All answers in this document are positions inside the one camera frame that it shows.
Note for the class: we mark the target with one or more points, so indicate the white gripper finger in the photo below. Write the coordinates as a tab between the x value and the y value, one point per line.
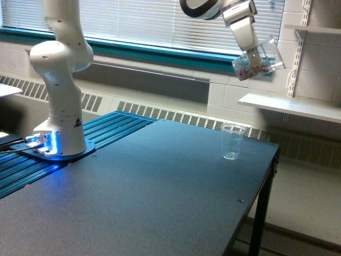
253	56

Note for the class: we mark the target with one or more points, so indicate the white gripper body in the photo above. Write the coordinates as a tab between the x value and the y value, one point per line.
240	18

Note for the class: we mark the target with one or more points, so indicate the clear cup with beads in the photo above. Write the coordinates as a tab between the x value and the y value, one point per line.
270	61

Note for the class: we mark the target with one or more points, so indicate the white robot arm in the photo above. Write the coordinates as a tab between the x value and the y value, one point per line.
62	134

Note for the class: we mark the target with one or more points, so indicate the teal window sill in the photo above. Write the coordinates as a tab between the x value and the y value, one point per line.
220	63

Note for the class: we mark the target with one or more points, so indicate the white window blinds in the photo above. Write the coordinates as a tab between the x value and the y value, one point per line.
159	23

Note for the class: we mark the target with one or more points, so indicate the empty clear plastic cup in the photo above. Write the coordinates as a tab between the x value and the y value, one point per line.
232	137

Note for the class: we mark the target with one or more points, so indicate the black table leg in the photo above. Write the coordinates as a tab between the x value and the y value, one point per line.
261	208

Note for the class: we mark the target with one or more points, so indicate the white table corner left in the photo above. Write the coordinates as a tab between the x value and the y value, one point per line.
6	90

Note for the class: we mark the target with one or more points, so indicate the white upper wall shelf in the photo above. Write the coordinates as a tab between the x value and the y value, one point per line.
314	29

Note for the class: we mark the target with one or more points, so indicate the white wall shelf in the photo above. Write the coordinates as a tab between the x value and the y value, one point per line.
314	29
295	106

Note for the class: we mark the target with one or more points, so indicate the white shelf bracket rail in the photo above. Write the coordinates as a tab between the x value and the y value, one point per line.
300	32

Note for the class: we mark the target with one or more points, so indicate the white lower wall shelf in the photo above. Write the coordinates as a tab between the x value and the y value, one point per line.
295	106

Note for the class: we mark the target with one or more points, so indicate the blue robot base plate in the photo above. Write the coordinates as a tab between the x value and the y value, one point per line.
62	158

